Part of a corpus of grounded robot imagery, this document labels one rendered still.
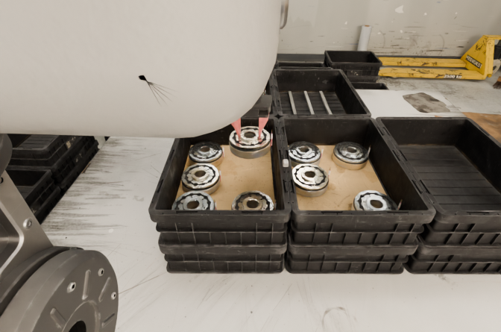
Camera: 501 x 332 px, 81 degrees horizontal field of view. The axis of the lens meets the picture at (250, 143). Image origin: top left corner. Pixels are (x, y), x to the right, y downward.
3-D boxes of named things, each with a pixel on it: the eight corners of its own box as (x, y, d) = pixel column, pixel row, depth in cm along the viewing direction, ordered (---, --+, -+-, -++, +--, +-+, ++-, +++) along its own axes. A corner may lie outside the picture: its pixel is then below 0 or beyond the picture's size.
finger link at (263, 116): (241, 129, 76) (240, 95, 71) (269, 130, 75) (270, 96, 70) (237, 144, 70) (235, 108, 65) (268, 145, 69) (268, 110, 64)
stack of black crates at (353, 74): (360, 98, 274) (372, 51, 248) (369, 115, 250) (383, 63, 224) (317, 98, 276) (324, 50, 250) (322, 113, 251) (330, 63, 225)
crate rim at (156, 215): (291, 223, 61) (292, 215, 60) (147, 222, 61) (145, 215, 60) (277, 122, 94) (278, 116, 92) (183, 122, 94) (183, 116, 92)
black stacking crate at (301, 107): (364, 146, 99) (372, 117, 93) (276, 146, 99) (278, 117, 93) (336, 95, 132) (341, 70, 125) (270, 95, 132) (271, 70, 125)
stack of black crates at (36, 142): (77, 216, 160) (43, 150, 134) (24, 214, 161) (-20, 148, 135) (109, 168, 193) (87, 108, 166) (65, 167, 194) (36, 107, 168)
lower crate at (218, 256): (285, 277, 73) (288, 248, 66) (165, 277, 73) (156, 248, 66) (274, 171, 106) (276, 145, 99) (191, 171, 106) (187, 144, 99)
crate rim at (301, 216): (435, 223, 61) (440, 215, 60) (291, 223, 61) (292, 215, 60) (371, 122, 94) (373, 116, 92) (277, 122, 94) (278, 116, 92)
